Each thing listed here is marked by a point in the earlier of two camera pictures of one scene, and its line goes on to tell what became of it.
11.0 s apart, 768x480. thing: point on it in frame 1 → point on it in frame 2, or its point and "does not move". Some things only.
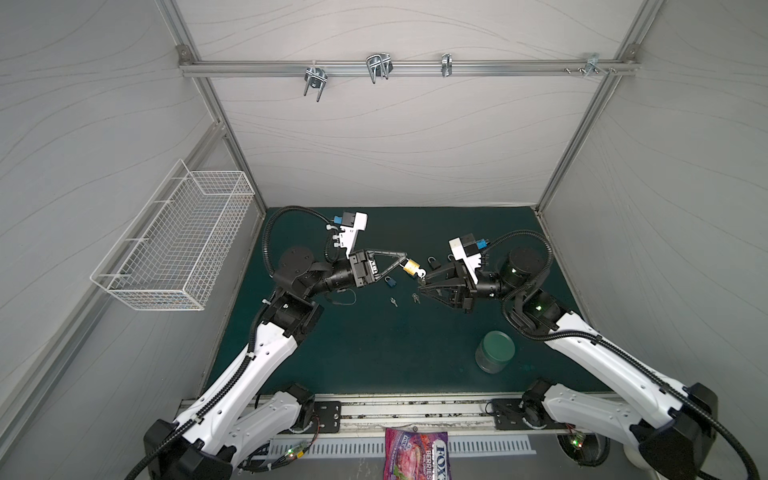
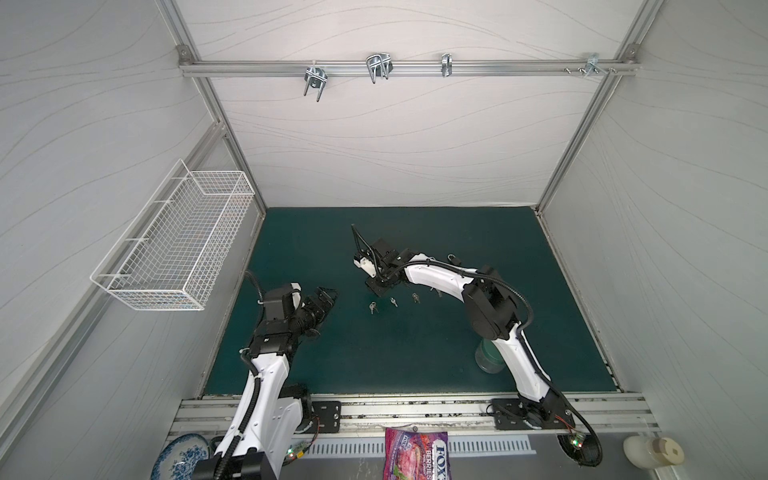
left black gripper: x=362 y=270 → x=319 y=311
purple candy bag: x=413 y=455 does not move
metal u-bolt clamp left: x=316 y=77 does not move
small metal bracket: x=447 y=64 does not move
